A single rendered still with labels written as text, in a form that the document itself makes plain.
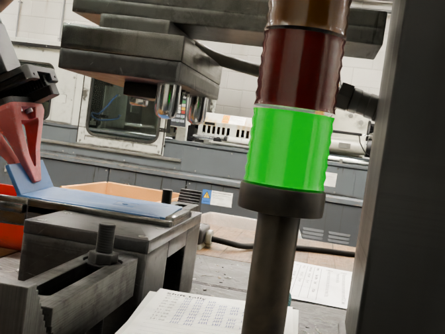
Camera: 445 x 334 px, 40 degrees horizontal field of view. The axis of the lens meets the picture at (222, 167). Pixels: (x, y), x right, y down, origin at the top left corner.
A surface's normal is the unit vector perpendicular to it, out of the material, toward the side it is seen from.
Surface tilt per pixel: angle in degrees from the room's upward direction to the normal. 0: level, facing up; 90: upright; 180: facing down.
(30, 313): 90
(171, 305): 0
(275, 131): 76
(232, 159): 90
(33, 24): 90
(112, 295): 90
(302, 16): 104
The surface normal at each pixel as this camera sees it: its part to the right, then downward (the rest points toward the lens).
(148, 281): 0.98, 0.15
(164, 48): -0.16, 0.03
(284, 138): -0.26, 0.26
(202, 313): 0.11, -0.99
